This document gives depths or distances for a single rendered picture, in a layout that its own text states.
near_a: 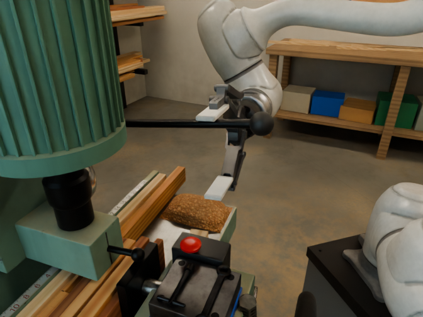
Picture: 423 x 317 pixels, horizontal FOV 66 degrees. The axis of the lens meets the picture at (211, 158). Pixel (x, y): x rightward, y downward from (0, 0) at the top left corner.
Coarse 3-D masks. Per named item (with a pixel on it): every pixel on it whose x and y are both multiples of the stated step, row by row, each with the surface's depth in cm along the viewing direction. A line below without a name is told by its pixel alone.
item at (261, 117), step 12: (132, 120) 54; (144, 120) 53; (156, 120) 52; (168, 120) 51; (180, 120) 51; (192, 120) 50; (216, 120) 48; (228, 120) 48; (240, 120) 47; (252, 120) 46; (264, 120) 45; (252, 132) 47; (264, 132) 45
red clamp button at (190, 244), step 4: (188, 236) 48; (192, 236) 47; (184, 240) 47; (188, 240) 47; (192, 240) 47; (196, 240) 47; (180, 244) 46; (184, 244) 46; (188, 244) 46; (192, 244) 46; (196, 244) 46; (200, 244) 46; (184, 248) 46; (188, 248) 45; (192, 248) 45; (196, 248) 46; (188, 252) 45; (192, 252) 45
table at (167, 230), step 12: (168, 204) 75; (156, 216) 71; (228, 216) 71; (156, 228) 68; (168, 228) 68; (180, 228) 68; (228, 228) 70; (168, 240) 65; (228, 240) 72; (168, 252) 62
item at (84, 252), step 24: (24, 216) 50; (48, 216) 50; (96, 216) 50; (24, 240) 49; (48, 240) 47; (72, 240) 45; (96, 240) 46; (120, 240) 51; (48, 264) 50; (72, 264) 48; (96, 264) 46
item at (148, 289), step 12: (156, 252) 50; (132, 264) 47; (144, 264) 47; (156, 264) 51; (132, 276) 45; (144, 276) 48; (156, 276) 52; (120, 288) 43; (132, 288) 45; (144, 288) 48; (156, 288) 47; (120, 300) 45; (132, 300) 46; (144, 300) 49; (132, 312) 46
